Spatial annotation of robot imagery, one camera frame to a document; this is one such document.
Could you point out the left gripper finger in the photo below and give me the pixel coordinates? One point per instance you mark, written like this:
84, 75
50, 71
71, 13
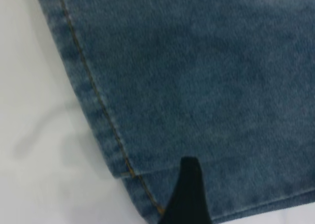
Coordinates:
188, 197

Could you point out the blue denim pants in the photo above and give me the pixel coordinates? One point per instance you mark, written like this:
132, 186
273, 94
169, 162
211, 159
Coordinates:
197, 86

